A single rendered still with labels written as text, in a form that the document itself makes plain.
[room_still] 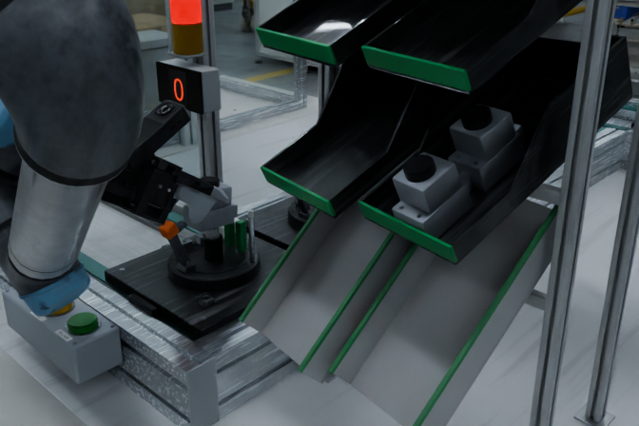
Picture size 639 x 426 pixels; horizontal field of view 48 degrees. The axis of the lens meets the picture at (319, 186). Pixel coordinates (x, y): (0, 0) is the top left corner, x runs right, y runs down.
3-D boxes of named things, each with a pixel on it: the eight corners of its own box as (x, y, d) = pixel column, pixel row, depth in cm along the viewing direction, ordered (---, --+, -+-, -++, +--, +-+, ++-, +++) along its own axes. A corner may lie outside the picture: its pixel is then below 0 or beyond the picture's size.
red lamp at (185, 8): (183, 25, 114) (181, -7, 113) (164, 22, 118) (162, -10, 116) (208, 21, 118) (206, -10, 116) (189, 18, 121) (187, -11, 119)
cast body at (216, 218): (201, 233, 104) (201, 186, 101) (182, 223, 106) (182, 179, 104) (244, 220, 109) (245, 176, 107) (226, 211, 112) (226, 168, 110)
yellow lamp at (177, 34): (185, 56, 116) (183, 26, 115) (167, 52, 120) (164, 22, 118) (209, 51, 120) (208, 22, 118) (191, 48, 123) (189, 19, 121)
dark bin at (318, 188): (335, 220, 75) (310, 165, 71) (267, 183, 85) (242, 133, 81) (505, 75, 85) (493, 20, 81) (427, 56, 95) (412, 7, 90)
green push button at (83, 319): (78, 343, 95) (76, 331, 94) (63, 332, 97) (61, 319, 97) (105, 331, 98) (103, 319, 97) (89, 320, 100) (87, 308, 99)
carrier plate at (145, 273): (202, 342, 95) (200, 329, 95) (105, 281, 111) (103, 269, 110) (324, 279, 112) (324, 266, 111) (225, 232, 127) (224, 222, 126)
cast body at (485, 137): (485, 193, 71) (470, 137, 67) (453, 180, 75) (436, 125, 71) (539, 145, 74) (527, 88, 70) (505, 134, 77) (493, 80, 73)
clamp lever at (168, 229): (184, 269, 105) (164, 231, 100) (176, 264, 106) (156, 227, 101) (203, 254, 106) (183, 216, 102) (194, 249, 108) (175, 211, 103)
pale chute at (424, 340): (432, 450, 72) (410, 437, 69) (349, 383, 82) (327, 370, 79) (578, 220, 75) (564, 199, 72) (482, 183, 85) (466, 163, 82)
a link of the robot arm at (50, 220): (218, 70, 51) (103, 285, 91) (128, -46, 52) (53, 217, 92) (75, 137, 44) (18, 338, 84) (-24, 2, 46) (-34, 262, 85)
